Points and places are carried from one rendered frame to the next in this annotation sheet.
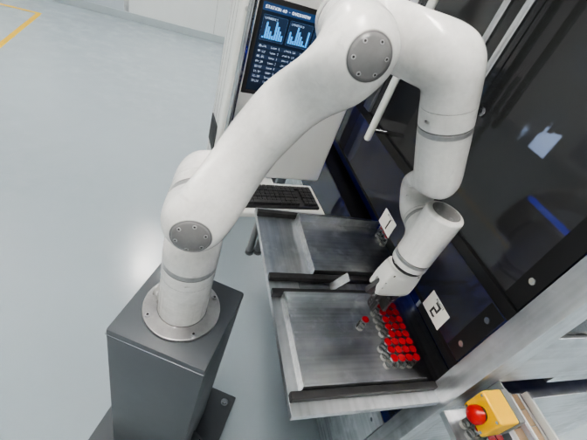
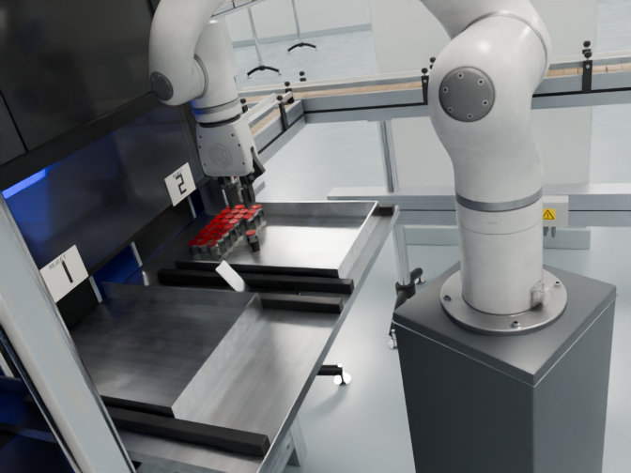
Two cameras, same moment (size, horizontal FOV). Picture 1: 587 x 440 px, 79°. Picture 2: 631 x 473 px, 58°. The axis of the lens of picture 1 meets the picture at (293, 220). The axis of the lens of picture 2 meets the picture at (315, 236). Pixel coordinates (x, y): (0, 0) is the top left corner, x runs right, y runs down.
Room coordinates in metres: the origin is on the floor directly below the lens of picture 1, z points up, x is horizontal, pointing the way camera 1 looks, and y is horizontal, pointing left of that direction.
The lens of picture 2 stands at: (1.18, 0.58, 1.41)
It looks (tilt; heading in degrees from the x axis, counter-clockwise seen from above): 27 degrees down; 232
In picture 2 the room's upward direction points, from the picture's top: 12 degrees counter-clockwise
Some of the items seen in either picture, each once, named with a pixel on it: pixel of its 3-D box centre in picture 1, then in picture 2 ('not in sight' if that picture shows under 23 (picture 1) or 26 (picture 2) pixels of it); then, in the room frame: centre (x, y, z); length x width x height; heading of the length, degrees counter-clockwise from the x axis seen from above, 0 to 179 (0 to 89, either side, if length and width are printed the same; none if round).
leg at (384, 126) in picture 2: not in sight; (395, 212); (-0.24, -0.71, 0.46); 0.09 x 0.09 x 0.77; 25
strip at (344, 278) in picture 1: (324, 281); (257, 281); (0.74, -0.15, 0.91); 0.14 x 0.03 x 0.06; 114
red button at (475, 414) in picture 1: (477, 414); not in sight; (0.46, -0.53, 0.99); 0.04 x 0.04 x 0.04; 25
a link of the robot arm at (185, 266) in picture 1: (199, 211); (488, 119); (0.55, 0.19, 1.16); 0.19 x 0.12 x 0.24; 16
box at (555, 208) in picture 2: not in sight; (547, 211); (-0.40, -0.20, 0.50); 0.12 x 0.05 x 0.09; 115
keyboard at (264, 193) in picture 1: (271, 195); not in sight; (1.18, 0.12, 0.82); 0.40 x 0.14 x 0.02; 121
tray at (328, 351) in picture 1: (350, 336); (281, 237); (0.60, -0.26, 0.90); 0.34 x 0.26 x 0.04; 115
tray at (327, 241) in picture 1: (348, 245); (133, 341); (0.96, -0.21, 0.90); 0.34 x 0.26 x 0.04; 115
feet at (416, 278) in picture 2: not in sight; (407, 297); (-0.24, -0.71, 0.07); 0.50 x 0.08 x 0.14; 25
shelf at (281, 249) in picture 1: (342, 290); (225, 297); (0.78, -0.22, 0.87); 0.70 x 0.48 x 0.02; 25
